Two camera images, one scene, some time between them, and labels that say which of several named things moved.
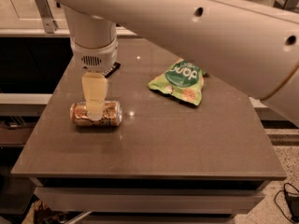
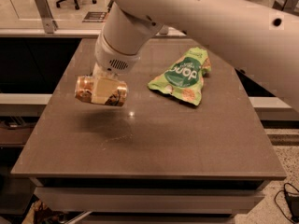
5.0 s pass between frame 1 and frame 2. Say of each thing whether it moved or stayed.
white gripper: moved
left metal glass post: stayed
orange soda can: moved
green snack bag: stayed
